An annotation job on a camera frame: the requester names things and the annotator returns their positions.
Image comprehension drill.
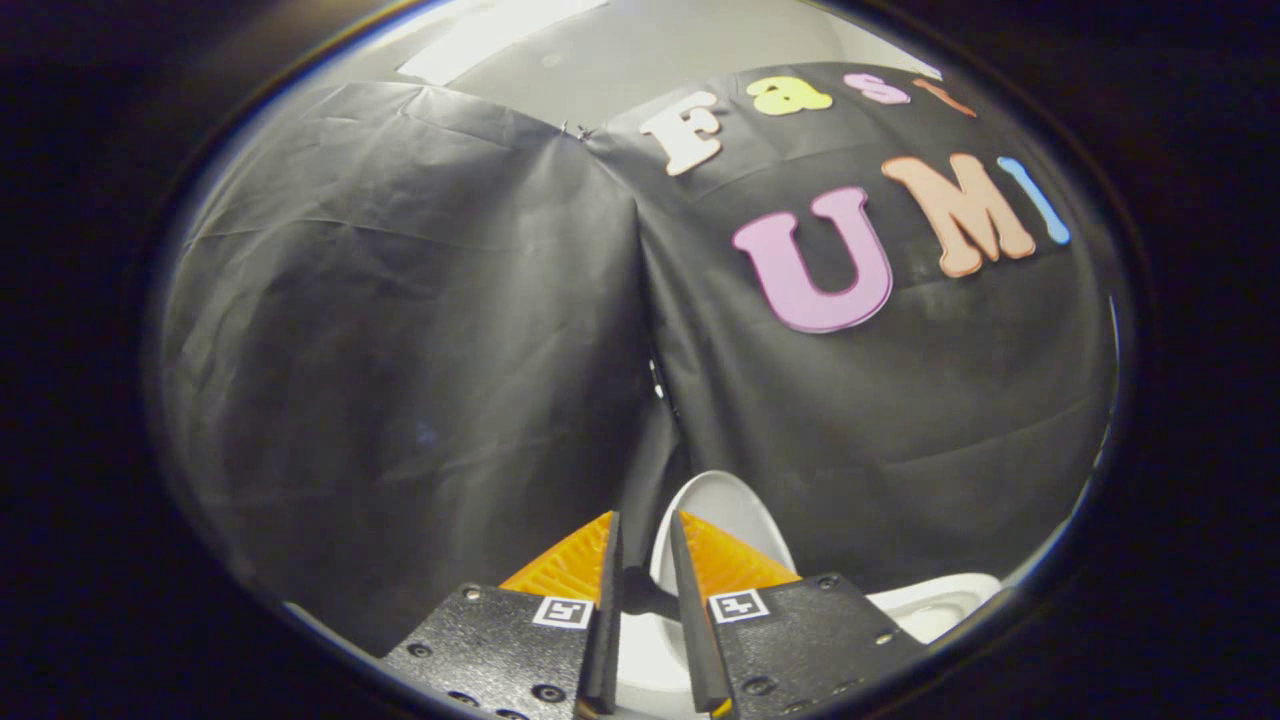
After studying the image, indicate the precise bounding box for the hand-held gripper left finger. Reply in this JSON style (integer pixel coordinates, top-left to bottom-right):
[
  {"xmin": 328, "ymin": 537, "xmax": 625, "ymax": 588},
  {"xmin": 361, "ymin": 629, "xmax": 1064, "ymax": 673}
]
[{"xmin": 380, "ymin": 510, "xmax": 627, "ymax": 720}]

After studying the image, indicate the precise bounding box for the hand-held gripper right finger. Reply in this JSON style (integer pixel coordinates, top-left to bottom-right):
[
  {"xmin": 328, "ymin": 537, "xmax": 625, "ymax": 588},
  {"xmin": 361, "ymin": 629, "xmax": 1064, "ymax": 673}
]
[{"xmin": 667, "ymin": 510, "xmax": 927, "ymax": 719}]

